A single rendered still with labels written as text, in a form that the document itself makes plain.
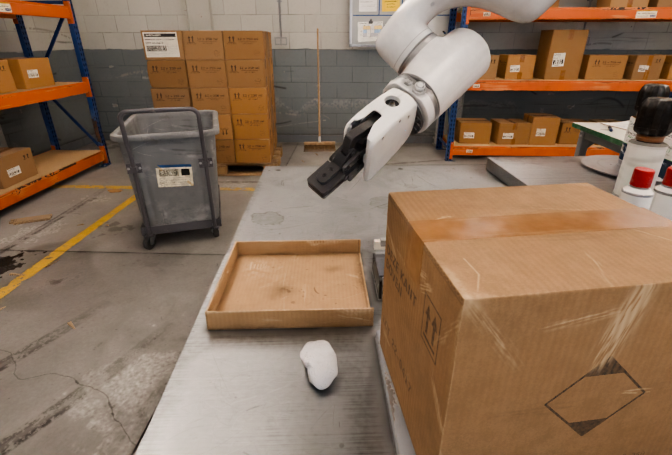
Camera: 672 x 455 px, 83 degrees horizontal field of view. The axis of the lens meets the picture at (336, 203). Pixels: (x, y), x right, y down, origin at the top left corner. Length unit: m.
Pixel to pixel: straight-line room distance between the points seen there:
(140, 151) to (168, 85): 1.57
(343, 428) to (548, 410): 0.26
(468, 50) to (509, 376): 0.42
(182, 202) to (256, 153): 1.49
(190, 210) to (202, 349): 2.06
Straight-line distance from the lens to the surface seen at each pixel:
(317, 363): 0.63
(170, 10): 5.70
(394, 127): 0.50
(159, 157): 2.60
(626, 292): 0.42
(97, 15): 6.14
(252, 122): 3.95
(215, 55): 3.93
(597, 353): 0.45
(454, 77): 0.58
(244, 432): 0.61
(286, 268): 0.89
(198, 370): 0.70
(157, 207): 2.74
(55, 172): 4.44
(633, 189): 0.93
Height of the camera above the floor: 1.31
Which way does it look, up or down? 23 degrees down
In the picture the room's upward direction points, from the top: straight up
